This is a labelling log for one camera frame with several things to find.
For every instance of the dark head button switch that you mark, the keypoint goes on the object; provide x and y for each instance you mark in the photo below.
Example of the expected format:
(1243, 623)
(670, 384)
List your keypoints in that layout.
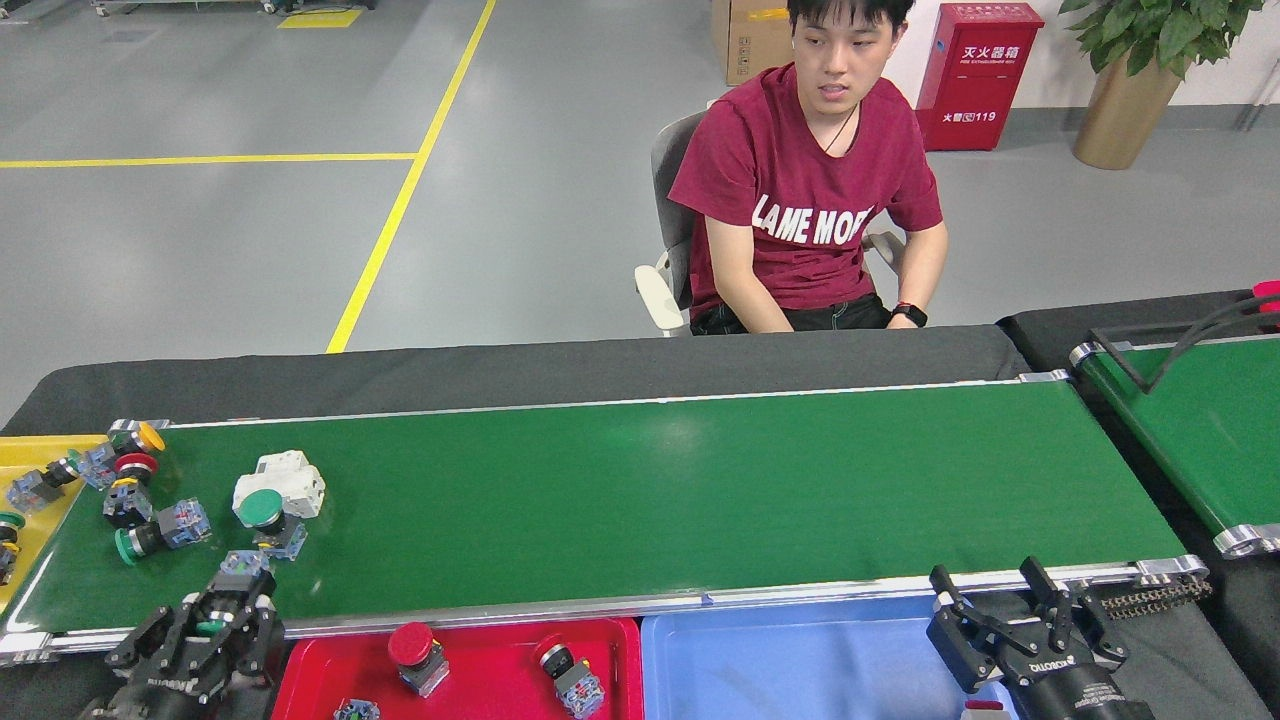
(580, 692)

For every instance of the grey chair white armrests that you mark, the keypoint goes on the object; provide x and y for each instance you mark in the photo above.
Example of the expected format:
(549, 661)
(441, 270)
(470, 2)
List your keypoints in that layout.
(672, 170)

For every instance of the red plastic object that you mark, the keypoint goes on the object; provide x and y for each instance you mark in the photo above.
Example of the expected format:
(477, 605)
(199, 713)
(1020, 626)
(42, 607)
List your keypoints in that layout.
(1268, 293)

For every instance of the metal cart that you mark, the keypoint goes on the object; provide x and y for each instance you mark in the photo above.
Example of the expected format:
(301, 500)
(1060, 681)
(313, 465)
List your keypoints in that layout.
(180, 5)

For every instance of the red plastic tray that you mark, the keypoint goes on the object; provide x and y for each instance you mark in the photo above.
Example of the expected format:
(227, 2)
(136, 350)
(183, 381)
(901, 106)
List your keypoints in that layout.
(490, 680)

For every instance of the black wristwatch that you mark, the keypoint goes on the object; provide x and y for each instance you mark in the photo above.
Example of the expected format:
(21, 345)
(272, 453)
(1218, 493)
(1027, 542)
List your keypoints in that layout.
(910, 314)

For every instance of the blue plastic tray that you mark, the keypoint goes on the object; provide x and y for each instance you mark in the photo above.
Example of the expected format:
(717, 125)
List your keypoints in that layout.
(800, 670)

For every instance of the yellow mushroom button switch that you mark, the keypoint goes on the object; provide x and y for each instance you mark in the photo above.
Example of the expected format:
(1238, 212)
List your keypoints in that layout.
(150, 437)

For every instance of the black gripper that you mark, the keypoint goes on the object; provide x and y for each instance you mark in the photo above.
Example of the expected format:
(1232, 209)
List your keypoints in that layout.
(1070, 695)
(180, 700)

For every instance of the person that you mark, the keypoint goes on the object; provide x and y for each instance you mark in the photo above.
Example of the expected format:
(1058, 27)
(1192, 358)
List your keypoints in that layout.
(790, 170)

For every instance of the black metal frame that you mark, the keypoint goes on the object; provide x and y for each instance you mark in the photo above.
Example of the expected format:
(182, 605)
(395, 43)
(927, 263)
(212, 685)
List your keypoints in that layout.
(1115, 358)

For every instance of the person's right forearm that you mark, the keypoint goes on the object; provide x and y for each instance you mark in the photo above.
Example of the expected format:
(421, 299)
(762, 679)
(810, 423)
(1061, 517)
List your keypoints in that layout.
(740, 290)

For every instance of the person's left forearm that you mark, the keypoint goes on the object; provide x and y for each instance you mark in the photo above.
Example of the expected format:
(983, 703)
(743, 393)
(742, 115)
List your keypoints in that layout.
(925, 265)

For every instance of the potted plant gold pot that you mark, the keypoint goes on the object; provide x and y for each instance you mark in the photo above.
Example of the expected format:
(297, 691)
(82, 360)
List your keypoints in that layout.
(1125, 120)

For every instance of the yellow plastic tray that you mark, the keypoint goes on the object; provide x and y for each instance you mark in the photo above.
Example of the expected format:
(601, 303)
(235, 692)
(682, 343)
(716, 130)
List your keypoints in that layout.
(45, 535)

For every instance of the grey metal pipe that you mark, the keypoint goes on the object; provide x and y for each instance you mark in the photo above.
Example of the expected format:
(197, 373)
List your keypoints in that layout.
(1258, 108)

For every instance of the red fire extinguisher box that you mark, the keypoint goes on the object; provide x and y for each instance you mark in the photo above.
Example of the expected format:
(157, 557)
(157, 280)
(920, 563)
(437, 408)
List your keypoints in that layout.
(980, 80)

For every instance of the green conveyor belt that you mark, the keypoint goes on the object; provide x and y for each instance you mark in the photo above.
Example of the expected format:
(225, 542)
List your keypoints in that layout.
(1210, 440)
(700, 480)

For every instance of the cardboard box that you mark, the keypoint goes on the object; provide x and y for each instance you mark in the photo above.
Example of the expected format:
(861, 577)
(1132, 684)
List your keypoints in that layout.
(750, 45)

